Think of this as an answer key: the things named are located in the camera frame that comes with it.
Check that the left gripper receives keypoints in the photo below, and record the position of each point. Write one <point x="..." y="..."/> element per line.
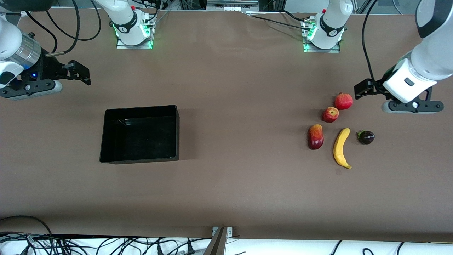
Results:
<point x="377" y="86"/>

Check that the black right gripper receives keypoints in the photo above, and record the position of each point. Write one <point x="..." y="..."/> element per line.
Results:
<point x="49" y="68"/>

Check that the red apple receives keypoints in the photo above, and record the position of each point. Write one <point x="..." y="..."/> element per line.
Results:
<point x="330" y="114"/>

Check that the black plastic box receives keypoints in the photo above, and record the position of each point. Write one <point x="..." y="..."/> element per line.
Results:
<point x="139" y="136"/>

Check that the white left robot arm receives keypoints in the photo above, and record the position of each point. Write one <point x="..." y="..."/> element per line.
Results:
<point x="431" y="60"/>

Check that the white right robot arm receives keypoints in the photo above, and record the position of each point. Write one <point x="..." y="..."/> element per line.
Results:
<point x="122" y="17"/>

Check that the yellow banana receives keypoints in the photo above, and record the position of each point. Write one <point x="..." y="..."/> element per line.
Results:
<point x="340" y="148"/>

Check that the red pomegranate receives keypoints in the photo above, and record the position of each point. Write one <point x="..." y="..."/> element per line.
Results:
<point x="343" y="101"/>

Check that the dark purple eggplant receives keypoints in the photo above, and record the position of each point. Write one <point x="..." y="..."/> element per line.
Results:
<point x="366" y="137"/>

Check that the red yellow mango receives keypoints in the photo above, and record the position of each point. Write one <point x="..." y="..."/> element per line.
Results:
<point x="315" y="137"/>

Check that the white power strip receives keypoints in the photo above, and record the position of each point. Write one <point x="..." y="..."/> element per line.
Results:
<point x="232" y="7"/>

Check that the grey metal bar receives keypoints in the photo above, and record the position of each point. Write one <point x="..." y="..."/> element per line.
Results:
<point x="216" y="244"/>

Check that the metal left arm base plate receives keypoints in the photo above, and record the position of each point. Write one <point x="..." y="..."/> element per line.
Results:
<point x="322" y="50"/>

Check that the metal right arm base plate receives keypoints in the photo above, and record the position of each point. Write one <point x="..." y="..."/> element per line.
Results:
<point x="134" y="46"/>

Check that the metal table edge bracket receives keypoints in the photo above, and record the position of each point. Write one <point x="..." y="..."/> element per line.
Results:
<point x="228" y="231"/>

